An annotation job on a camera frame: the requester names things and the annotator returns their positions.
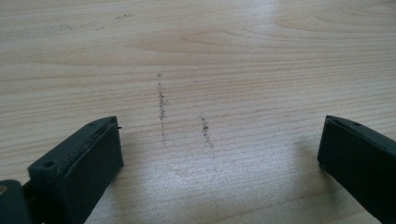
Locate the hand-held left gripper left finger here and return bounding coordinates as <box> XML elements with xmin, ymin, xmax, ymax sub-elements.
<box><xmin>27</xmin><ymin>116</ymin><xmax>125</xmax><ymax>224</ymax></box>

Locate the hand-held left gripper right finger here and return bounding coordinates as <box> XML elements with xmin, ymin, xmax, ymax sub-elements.
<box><xmin>317</xmin><ymin>115</ymin><xmax>396</xmax><ymax>224</ymax></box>

